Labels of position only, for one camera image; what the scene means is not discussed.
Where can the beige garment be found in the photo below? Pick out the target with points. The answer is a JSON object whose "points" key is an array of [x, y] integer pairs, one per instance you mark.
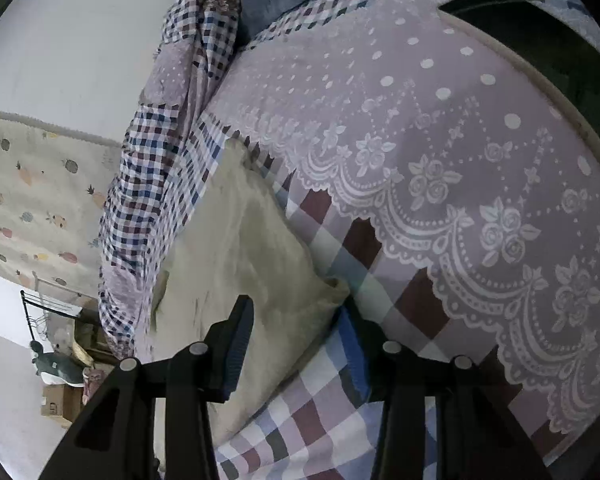
{"points": [[240, 240]]}

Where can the printed cardboard box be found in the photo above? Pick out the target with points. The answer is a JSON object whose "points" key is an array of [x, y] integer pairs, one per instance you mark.
{"points": [[60, 402]]}

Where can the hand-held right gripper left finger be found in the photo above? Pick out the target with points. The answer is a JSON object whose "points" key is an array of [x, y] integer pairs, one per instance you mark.
{"points": [[237, 345]]}

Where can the small-check plaid quilt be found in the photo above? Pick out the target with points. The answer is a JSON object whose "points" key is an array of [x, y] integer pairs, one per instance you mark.
{"points": [[145, 180]]}

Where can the grey plush toy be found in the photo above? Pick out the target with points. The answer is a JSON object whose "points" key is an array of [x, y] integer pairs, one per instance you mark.
{"points": [[52, 362]]}

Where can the black smartphone beige case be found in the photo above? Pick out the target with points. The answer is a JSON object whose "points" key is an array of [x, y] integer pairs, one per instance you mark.
{"points": [[545, 45]]}

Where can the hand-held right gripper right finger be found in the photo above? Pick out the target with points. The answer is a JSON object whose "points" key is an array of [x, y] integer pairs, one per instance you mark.
{"points": [[352, 352]]}

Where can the pineapple print curtain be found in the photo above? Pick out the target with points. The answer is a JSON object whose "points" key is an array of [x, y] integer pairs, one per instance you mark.
{"points": [[30, 200]]}

